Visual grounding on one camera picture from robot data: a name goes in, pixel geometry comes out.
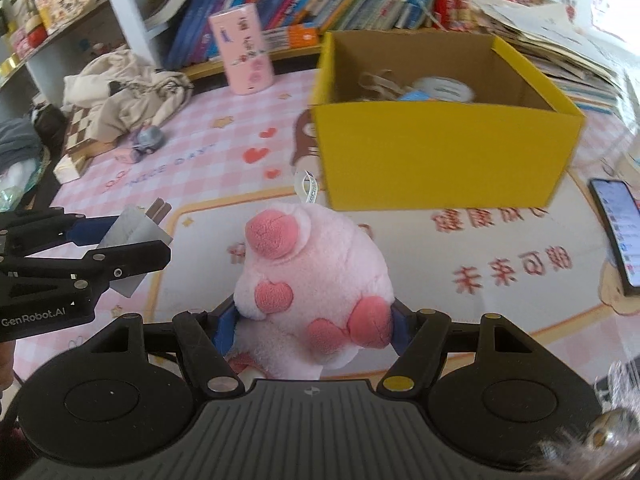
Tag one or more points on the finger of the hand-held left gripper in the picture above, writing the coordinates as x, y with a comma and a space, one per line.
90, 230
130, 257

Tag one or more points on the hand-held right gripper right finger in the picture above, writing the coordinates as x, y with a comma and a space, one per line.
400, 330

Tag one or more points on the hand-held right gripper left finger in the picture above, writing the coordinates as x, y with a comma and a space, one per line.
225, 330

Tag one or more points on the small off-white box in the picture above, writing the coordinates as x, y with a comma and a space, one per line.
132, 232

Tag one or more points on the pink plush paw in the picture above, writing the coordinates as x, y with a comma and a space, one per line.
310, 270

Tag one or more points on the yellow cardboard box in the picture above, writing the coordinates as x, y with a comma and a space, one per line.
440, 155

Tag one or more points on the pearl hair accessory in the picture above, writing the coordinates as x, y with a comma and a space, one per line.
377, 85

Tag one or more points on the cream small box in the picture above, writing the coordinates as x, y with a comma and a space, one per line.
67, 167

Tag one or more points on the translucent plastic bag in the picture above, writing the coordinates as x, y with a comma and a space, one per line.
20, 185

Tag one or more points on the wooden chessboard box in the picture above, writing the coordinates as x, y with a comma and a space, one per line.
80, 135

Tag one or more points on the grey blue toy car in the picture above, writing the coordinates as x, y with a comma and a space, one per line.
147, 139

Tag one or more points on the pink checked desk mat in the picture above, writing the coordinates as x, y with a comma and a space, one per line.
200, 170

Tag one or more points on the grey folded clothes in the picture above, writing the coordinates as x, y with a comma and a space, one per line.
17, 142

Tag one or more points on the dark brown bag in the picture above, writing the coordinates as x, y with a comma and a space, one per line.
47, 120

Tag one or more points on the beige hoodie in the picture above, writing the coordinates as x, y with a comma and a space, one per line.
125, 95

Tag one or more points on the beige fluffy pompom charm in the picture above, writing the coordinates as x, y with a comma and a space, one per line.
615, 390

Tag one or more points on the pink sticker-covered cylinder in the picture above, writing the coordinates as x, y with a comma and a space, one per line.
240, 50

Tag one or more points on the black smartphone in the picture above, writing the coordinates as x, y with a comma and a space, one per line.
617, 230

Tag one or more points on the stack of papers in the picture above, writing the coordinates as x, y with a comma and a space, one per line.
565, 50

